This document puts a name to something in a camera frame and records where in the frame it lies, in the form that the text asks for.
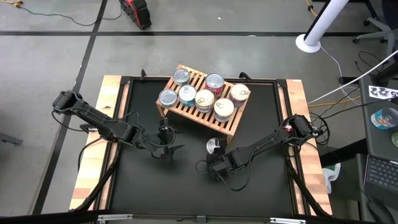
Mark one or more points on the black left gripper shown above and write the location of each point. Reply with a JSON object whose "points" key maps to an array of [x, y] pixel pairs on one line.
{"points": [[164, 141]]}

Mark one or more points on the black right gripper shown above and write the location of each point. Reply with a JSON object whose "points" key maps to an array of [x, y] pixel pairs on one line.
{"points": [[225, 163]]}

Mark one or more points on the green label tuna can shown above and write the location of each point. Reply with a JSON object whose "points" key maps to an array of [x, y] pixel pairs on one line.
{"points": [[168, 98]]}

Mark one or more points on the blue red label seafood can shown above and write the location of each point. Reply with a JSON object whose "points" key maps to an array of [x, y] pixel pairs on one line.
{"points": [[204, 99], [239, 93], [223, 108]]}

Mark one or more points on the teal label tuna can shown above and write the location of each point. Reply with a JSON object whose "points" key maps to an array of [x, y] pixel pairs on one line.
{"points": [[187, 94], [384, 119]]}

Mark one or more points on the white lid seafood can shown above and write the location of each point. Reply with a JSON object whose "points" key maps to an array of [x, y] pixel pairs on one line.
{"points": [[181, 76]]}

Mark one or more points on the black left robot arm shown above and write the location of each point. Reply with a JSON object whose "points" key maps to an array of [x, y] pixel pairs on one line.
{"points": [[102, 124]]}

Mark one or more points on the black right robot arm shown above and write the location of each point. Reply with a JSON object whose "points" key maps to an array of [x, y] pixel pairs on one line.
{"points": [[267, 141]]}

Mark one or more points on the wooden slatted shelf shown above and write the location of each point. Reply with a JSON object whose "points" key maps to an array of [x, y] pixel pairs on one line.
{"points": [[199, 123]]}

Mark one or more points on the black table clamp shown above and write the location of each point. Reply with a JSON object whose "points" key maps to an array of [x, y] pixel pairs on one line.
{"points": [[143, 74], [245, 76]]}

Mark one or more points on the wooden table side plank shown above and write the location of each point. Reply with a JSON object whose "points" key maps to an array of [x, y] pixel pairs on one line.
{"points": [[88, 186], [308, 161]]}

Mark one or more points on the white plastic bag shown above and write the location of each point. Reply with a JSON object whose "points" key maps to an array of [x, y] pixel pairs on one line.
{"points": [[331, 177]]}

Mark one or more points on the red black equipment case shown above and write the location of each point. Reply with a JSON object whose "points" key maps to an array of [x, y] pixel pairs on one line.
{"points": [[136, 14]]}

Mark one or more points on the grey furniture foot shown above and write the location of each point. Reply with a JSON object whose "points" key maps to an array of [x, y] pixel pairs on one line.
{"points": [[11, 139]]}

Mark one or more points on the grey side desk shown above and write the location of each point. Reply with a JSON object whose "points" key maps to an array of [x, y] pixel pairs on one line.
{"points": [[379, 140]]}

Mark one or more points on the black laptop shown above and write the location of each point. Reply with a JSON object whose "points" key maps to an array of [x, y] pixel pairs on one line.
{"points": [[382, 174]]}

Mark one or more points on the white pole stand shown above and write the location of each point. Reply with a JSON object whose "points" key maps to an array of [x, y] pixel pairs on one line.
{"points": [[326, 18]]}

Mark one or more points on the white printed tag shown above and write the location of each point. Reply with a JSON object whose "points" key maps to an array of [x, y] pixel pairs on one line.
{"points": [[382, 92]]}

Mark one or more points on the green round object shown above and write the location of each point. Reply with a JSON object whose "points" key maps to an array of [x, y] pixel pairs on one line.
{"points": [[395, 140]]}

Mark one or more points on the grey office chair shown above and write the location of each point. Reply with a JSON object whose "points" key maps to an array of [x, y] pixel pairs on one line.
{"points": [[387, 32]]}

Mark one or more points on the silver metal bracket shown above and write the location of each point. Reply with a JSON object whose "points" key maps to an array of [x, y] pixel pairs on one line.
{"points": [[115, 217], [287, 221]]}

